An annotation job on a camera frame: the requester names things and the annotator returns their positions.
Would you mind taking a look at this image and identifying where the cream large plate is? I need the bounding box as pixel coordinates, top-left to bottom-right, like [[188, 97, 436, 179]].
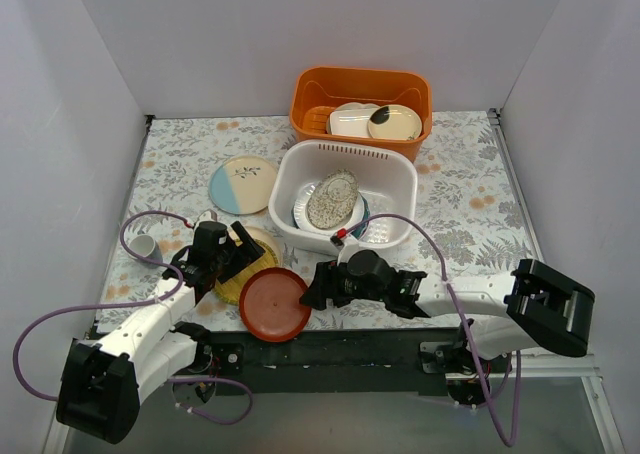
[[245, 225, 283, 267]]

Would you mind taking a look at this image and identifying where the gold rimmed plate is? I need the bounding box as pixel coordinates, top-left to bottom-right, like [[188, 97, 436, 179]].
[[213, 240, 281, 306]]

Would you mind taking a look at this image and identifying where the red round plate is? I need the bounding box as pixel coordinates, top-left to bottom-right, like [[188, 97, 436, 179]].
[[239, 267, 312, 343]]

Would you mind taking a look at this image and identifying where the teal scalloped plate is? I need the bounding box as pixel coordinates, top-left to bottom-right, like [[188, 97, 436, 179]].
[[351, 194, 370, 239]]

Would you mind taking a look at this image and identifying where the white deep plate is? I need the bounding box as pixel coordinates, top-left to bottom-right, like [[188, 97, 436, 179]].
[[291, 183, 370, 235]]

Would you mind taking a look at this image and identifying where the white plastic bin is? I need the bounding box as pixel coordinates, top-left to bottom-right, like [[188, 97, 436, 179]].
[[268, 140, 418, 255]]

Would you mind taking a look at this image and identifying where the speckled round plate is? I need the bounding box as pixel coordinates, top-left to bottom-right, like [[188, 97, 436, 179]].
[[306, 169, 359, 230]]

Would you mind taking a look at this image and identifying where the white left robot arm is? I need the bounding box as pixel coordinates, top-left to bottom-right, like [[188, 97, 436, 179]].
[[56, 221, 264, 444]]

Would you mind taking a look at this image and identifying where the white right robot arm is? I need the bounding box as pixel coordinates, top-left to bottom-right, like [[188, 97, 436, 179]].
[[300, 250, 595, 372]]

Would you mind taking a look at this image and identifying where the orange plastic bin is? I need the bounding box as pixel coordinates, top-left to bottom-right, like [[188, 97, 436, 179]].
[[289, 66, 433, 162]]

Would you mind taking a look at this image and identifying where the white round plate in bin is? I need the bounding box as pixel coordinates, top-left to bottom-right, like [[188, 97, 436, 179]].
[[329, 102, 380, 122]]

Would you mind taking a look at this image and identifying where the floral table mat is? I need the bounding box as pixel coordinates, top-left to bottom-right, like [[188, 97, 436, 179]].
[[100, 111, 539, 331]]

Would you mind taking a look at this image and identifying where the white printed mug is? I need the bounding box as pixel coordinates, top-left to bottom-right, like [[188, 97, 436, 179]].
[[128, 234, 163, 268]]

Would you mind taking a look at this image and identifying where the white rectangular dish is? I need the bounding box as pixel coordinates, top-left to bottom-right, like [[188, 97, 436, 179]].
[[329, 108, 376, 138]]

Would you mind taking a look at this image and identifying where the cream plate black spot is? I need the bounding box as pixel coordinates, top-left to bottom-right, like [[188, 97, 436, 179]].
[[367, 104, 422, 141]]

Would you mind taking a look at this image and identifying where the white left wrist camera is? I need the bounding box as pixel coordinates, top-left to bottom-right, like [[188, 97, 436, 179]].
[[194, 209, 218, 227]]

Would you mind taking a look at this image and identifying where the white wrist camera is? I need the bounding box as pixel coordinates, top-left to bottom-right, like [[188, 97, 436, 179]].
[[194, 209, 218, 227], [330, 229, 360, 264]]

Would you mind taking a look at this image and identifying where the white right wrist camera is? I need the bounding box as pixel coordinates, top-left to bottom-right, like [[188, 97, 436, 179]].
[[330, 229, 360, 264]]

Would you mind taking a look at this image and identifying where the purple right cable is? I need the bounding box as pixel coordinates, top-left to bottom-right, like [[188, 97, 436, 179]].
[[344, 213, 523, 448]]

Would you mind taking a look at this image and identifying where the purple cable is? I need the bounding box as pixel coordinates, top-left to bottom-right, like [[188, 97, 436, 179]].
[[344, 213, 523, 448], [12, 210, 254, 425]]

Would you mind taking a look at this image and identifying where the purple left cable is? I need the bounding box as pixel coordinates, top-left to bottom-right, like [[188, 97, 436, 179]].
[[12, 210, 254, 425]]

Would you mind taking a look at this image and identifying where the aluminium frame rail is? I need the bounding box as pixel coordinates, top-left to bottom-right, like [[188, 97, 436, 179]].
[[43, 354, 628, 453]]

